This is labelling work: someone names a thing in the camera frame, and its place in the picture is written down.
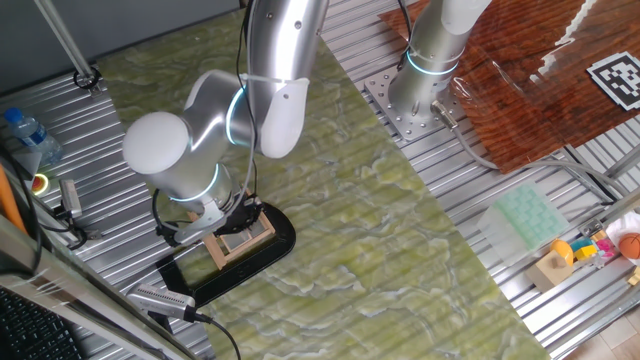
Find black white fiducial marker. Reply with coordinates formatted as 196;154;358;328
585;50;640;112

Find long black cable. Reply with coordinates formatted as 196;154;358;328
0;142;46;275

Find teal toy block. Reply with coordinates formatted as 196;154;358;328
569;236;597;253

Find aluminium frame bar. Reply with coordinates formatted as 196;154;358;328
602;142;640;182
597;185;640;225

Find translucent plastic grid tray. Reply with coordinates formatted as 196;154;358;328
476;181;572;267

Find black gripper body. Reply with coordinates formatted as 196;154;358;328
215;196;265;232

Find black cable ring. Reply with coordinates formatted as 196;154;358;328
72;66;103;92

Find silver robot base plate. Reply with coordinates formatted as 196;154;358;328
363;66;470;143

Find green marble pattern mat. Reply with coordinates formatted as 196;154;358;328
96;8;552;360

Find black camera cable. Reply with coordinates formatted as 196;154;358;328
192;310;243;360

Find grey cable with metal connector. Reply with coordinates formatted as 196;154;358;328
429;98;632;197

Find orange toy basketball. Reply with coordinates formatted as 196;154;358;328
617;232;640;261

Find black camera holder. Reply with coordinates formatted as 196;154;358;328
147;309;175;335

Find grey ribbed camera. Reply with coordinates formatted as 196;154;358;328
126;283;197;324

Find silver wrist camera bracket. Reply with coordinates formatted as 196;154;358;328
158;202;226;247

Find pink toy block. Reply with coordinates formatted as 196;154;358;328
594;237;618;260

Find silver metal pole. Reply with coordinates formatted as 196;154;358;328
32;0;103;97

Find brown wood grain mat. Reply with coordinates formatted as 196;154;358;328
377;0;640;175

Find yellow toy block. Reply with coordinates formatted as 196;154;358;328
573;244;599;263

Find wooden miniature sliding window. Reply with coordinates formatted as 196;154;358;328
187;188;277;271

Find thin black cable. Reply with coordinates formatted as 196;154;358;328
563;143;617;205

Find orange pole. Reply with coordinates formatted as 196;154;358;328
0;163;27;235

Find small metal bracket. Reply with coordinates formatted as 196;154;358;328
578;217;605;238

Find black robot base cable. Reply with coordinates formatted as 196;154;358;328
396;0;417;72

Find clear plastic water bottle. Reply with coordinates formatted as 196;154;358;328
3;106;65;167

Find black metal C-clamp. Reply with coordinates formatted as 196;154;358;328
154;202;297;309

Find yellow red emergency button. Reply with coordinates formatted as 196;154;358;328
29;172;52;198

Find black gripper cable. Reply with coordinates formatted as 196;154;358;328
151;0;261;247

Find black keyboard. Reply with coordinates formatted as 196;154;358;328
0;287;87;360

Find grey metal desk beam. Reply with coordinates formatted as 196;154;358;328
0;214;201;360

